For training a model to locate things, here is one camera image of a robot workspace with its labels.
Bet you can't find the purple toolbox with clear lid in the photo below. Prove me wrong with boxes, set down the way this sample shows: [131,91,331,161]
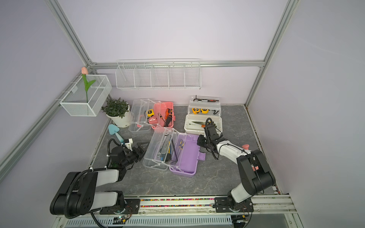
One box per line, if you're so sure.
[143,127,206,177]

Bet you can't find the orange black screwdriver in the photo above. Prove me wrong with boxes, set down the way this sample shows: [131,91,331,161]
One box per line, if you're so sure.
[164,108,173,127]

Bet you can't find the pink toolbox with clear lid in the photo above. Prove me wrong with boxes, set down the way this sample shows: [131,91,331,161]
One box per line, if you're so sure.
[128,99,176,134]

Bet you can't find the yellow tape measure pair left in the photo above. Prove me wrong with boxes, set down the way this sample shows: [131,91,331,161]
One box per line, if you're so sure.
[192,108,200,114]

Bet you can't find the white wire wall shelf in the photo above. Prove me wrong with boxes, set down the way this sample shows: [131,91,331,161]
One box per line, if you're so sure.
[116,59,202,90]

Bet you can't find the pink tape measure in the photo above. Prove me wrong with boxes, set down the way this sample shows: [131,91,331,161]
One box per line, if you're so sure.
[148,116,158,124]

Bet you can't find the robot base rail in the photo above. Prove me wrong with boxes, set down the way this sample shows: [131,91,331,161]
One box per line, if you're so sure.
[53,195,303,228]

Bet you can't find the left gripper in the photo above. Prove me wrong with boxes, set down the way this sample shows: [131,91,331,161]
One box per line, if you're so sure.
[121,142,150,167]

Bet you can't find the red black tool in lid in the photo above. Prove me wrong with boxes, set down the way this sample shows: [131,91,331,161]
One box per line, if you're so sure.
[193,98,219,103]

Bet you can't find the green potted plant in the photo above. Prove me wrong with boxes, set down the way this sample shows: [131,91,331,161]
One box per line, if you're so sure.
[101,98,130,118]

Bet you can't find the silver combination wrench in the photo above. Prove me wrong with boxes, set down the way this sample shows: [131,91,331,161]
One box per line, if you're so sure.
[157,133,169,158]

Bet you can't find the white toolbox with clear lid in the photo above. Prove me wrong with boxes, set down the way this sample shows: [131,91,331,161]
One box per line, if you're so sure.
[184,95,223,135]

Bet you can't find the white plastic flower pot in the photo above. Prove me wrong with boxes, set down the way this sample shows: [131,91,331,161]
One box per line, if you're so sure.
[106,110,132,128]

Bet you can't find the white wire side basket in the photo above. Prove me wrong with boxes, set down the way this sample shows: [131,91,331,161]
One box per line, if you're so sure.
[60,75,112,117]

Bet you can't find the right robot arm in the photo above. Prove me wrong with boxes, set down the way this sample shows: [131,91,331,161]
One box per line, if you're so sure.
[197,122,276,212]

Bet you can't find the teal garden trowel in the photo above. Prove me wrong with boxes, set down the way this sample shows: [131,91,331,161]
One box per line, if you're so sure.
[108,124,124,143]

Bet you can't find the artificial pink tulip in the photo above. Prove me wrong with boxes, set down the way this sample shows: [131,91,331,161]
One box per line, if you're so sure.
[81,67,95,103]

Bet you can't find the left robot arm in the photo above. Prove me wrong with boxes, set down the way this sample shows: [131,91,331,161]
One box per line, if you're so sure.
[49,139,149,219]

